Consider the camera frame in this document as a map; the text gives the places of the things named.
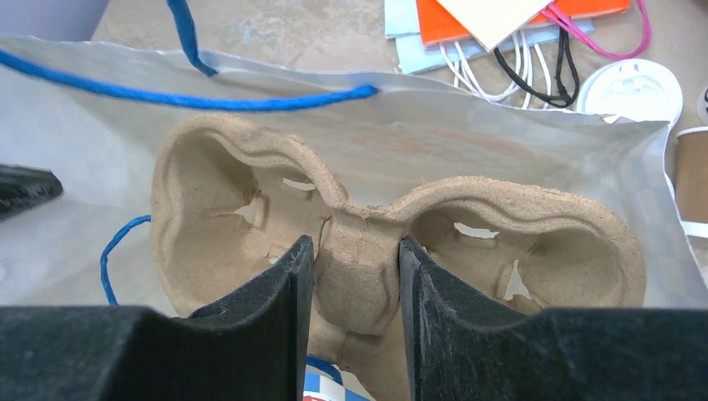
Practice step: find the brown paper coffee cup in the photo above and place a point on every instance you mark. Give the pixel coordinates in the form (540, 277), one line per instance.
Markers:
(691, 180)

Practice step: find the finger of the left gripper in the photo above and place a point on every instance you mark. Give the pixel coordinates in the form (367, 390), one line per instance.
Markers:
(23, 188)

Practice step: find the white cup lid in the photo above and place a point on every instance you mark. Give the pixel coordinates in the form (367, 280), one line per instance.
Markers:
(635, 88)
(701, 106)

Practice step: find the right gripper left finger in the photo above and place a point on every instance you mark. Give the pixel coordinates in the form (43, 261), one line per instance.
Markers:
(248, 345)

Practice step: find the white cup lid lower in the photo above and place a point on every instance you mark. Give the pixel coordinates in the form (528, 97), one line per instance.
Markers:
(701, 106)

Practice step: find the two-cup pulp cup carrier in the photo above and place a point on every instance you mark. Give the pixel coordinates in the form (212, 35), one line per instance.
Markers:
(229, 197)

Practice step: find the checkered paper bakery bag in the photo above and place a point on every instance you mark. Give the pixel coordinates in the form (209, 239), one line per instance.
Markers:
(383, 147)

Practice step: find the orange paper bag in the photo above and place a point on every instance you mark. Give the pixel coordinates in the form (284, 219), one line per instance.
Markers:
(438, 26)

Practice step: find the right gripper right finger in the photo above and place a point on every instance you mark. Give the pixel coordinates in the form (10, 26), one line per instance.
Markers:
(463, 345)

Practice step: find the cakes recipe book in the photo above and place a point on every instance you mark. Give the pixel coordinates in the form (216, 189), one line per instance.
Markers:
(492, 21)

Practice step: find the white cup lid upper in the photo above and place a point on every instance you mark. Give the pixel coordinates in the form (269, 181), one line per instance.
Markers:
(635, 88)

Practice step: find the light blue paper bag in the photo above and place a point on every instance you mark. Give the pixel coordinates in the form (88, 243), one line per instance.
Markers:
(538, 61)

